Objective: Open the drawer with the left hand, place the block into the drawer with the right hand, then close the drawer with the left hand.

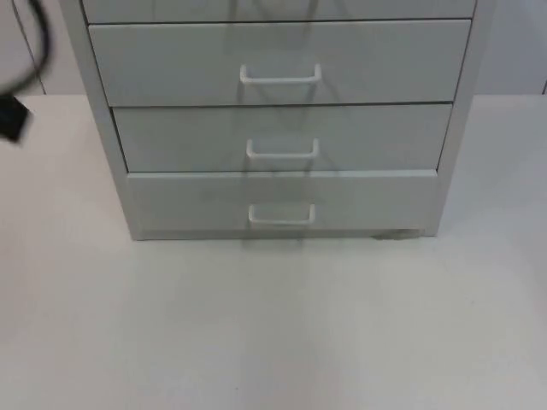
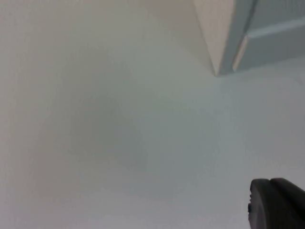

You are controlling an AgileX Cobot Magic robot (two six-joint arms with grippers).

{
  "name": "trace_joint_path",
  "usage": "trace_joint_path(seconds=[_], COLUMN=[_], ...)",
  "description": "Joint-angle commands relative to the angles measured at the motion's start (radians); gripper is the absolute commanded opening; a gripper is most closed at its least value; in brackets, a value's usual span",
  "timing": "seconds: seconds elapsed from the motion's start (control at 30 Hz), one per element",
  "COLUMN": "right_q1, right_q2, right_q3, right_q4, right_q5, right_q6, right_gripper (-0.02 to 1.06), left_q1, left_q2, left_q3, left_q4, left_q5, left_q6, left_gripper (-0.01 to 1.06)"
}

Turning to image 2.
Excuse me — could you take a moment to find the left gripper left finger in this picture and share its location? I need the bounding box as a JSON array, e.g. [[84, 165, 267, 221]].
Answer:
[[247, 178, 305, 229]]

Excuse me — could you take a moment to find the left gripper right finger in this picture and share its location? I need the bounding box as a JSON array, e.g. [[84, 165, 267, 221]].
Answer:
[[269, 177, 305, 211]]

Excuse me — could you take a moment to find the grey chest of drawers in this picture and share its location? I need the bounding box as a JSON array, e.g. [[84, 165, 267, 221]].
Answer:
[[192, 0, 305, 78]]

